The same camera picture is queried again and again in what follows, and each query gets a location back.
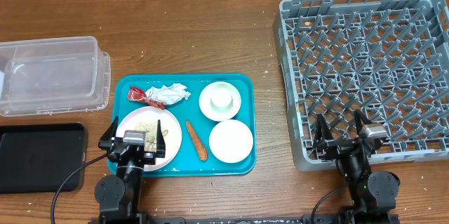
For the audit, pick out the teal serving tray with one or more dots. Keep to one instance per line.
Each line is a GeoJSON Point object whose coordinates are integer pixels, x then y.
{"type": "Point", "coordinates": [186, 162]}

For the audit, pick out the black tray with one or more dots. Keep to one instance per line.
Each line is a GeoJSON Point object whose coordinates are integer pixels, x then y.
{"type": "Point", "coordinates": [40, 157]}

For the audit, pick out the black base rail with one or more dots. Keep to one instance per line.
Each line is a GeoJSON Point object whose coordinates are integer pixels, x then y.
{"type": "Point", "coordinates": [238, 220]}

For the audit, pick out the grey plastic dish rack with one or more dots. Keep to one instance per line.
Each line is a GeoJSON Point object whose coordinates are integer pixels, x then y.
{"type": "Point", "coordinates": [385, 58]}

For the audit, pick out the orange carrot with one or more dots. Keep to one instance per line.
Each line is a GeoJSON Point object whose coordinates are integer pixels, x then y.
{"type": "Point", "coordinates": [198, 144]}

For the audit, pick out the clear plastic bin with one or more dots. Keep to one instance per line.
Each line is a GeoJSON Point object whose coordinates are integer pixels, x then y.
{"type": "Point", "coordinates": [50, 76]}

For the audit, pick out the white cup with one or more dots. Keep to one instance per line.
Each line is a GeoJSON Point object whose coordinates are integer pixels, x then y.
{"type": "Point", "coordinates": [221, 98]}

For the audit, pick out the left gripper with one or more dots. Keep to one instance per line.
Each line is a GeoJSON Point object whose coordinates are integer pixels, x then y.
{"type": "Point", "coordinates": [149, 157]}

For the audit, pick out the large white plate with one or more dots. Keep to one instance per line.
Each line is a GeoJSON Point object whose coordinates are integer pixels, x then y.
{"type": "Point", "coordinates": [172, 132]}

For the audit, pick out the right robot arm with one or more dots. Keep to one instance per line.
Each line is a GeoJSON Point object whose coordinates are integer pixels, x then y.
{"type": "Point", "coordinates": [373, 193]}

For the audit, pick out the small white plate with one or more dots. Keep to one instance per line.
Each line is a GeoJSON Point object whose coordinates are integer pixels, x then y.
{"type": "Point", "coordinates": [231, 141]}

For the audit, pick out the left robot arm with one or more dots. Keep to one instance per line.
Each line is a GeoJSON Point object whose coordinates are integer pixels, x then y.
{"type": "Point", "coordinates": [118, 195]}

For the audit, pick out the light green saucer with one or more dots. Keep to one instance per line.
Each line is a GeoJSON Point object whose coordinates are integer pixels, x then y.
{"type": "Point", "coordinates": [219, 114]}

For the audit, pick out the rice and peanut scraps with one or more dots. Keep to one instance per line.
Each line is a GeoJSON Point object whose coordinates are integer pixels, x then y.
{"type": "Point", "coordinates": [150, 130]}

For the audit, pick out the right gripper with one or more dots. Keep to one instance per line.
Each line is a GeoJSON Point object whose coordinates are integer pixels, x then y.
{"type": "Point", "coordinates": [324, 138]}

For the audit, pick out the red snack wrapper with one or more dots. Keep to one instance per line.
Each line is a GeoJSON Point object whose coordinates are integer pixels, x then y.
{"type": "Point", "coordinates": [139, 96]}

